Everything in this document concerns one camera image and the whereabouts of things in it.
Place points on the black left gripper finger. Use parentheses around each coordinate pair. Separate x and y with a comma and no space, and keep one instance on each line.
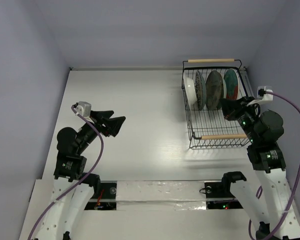
(113,125)
(102,117)

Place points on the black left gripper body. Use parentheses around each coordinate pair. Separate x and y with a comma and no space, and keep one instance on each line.
(89,133)

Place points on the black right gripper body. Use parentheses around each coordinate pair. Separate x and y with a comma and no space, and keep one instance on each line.
(235,111)

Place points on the dark reindeer plate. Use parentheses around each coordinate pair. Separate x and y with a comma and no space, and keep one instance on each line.
(215,90)

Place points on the blue floral plate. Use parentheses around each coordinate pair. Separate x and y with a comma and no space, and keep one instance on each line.
(200,90)

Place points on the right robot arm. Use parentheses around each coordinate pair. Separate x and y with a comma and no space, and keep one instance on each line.
(275,219)

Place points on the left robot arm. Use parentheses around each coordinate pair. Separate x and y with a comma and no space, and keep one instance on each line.
(72,186)

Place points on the teal and red plate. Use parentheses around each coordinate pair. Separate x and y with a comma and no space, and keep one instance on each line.
(232,82)

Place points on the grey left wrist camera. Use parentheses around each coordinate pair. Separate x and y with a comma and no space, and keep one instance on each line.
(83,108)

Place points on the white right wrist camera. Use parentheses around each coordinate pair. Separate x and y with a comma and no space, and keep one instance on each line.
(264,96)

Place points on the black wire dish rack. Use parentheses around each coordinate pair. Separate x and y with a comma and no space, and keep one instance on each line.
(207,129)

